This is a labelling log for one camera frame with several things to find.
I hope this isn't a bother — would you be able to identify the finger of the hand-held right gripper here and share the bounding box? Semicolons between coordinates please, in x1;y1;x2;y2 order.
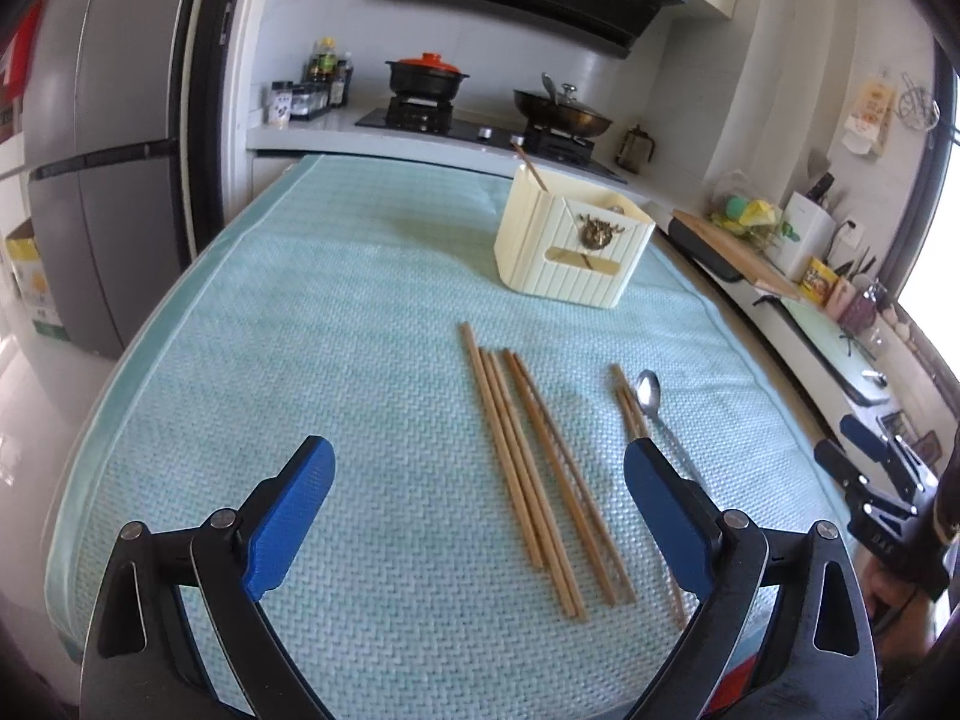
840;415;938;500
815;440;875;500

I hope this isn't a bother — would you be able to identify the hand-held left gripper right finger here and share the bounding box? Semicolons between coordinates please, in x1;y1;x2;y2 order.
624;436;880;720

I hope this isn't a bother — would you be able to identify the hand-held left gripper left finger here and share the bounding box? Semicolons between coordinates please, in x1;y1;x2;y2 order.
81;435;336;720

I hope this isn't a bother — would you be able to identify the wooden chopstick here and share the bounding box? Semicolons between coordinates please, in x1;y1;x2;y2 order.
502;350;617;607
615;386;685;623
489;349;589;618
511;144;547;190
511;351;638;605
459;322;545;569
608;364;688;629
480;349;579;622

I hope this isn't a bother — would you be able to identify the metal spoon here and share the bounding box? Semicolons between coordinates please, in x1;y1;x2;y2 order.
634;370;710;488

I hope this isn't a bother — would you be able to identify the cream ribbed utensil holder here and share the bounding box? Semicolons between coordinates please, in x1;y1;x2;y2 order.
493;165;657;310

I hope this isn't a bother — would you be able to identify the person's right hand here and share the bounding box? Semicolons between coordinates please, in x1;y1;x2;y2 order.
862;559;935;650

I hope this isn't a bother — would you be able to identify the pale green glass board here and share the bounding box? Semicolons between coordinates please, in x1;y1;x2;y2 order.
754;292;897;410

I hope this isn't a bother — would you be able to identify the pink cup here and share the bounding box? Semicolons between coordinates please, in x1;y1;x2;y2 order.
836;277;878;335

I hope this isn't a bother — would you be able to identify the yellow packet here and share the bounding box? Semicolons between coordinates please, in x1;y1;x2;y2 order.
799;256;839;306

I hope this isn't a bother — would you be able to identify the teal woven table mat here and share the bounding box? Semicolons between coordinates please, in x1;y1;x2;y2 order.
43;154;852;720

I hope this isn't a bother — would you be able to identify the white knife block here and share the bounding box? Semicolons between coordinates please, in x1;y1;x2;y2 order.
772;174;837;280

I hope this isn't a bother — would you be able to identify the wooden cutting board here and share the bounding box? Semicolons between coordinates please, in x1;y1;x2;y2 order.
670;210;807;305

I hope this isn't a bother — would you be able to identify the black tray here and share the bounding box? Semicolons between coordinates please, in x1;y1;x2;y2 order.
666;217;751;284

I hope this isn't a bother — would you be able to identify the green yellow sponge bundle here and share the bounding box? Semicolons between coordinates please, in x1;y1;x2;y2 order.
709;172;788;248

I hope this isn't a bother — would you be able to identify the cardboard box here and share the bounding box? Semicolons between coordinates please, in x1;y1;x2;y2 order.
4;219;72;342

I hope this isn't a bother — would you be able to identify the white kitchen counter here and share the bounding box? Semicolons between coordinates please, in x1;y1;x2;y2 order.
246;103;901;406

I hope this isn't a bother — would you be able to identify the dark metal wok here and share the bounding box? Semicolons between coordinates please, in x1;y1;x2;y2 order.
513;73;616;140

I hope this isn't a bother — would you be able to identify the clear spice box set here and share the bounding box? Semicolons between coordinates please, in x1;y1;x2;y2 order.
289;81;331;121

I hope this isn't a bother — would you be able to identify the glass wok lid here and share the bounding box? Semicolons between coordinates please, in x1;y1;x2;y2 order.
534;82;601;119

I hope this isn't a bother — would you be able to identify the black gas stove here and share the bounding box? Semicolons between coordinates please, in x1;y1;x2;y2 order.
355;94;629;185

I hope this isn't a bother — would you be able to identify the black clay pot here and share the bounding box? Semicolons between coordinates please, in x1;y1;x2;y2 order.
385;60;472;102

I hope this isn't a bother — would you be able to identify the yellow cap sauce bottle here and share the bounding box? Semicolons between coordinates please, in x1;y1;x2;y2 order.
309;37;338;85

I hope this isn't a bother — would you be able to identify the grey refrigerator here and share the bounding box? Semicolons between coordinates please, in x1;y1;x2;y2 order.
19;0;226;361

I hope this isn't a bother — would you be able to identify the red pot lid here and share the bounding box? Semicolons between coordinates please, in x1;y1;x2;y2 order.
397;52;460;74

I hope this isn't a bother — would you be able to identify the wire rack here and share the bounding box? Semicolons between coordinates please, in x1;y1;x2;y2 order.
896;73;942;132

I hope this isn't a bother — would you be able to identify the hanging wall packet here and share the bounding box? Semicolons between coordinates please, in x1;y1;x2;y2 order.
840;75;899;158

